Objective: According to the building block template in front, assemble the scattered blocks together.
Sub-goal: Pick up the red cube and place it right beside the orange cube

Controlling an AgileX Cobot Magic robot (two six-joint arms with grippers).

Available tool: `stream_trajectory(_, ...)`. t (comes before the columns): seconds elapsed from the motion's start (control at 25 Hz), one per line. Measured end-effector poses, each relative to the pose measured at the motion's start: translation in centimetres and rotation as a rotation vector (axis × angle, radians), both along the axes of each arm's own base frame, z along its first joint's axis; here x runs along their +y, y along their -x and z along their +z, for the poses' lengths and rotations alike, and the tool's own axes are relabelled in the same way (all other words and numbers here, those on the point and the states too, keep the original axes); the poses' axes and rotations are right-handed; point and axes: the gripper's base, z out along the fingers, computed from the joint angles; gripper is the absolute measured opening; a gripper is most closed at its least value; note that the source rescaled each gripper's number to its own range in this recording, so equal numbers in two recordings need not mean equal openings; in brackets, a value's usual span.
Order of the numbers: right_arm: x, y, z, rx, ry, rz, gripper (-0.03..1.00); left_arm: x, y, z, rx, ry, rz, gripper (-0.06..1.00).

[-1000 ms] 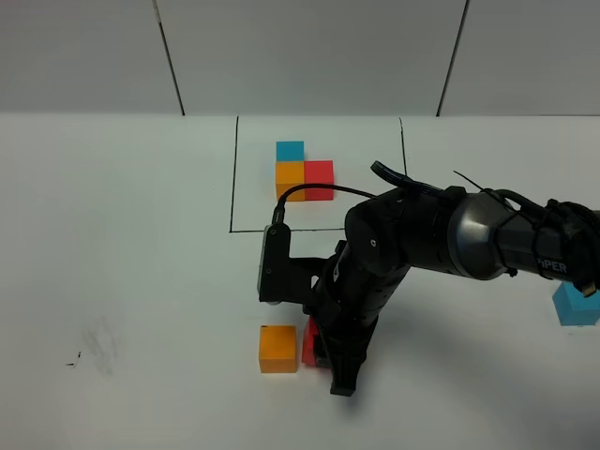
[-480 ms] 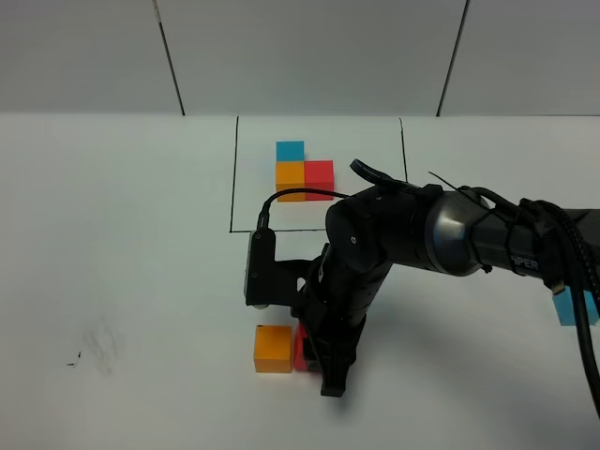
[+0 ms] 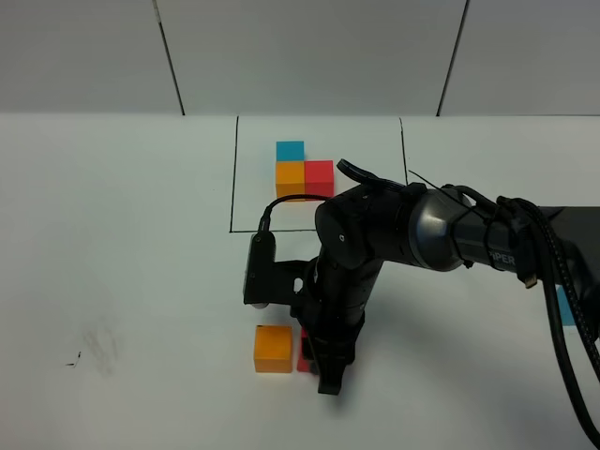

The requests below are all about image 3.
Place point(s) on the white template sheet black outline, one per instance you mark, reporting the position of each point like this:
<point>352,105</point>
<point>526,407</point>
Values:
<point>373,143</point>

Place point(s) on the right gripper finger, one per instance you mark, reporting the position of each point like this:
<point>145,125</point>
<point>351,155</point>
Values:
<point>331,361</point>

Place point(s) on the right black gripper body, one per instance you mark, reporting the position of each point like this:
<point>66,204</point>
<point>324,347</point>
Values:
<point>334,309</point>

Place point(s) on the orange template cube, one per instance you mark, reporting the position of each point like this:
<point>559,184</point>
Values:
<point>290,178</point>

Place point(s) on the red template cube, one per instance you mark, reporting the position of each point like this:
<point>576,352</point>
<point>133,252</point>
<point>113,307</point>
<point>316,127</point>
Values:
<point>319,178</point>

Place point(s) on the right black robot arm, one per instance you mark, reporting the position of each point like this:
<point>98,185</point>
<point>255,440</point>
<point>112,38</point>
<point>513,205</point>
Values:
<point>441,229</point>

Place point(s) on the blue template cube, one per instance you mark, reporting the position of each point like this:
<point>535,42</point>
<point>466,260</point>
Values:
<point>290,151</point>

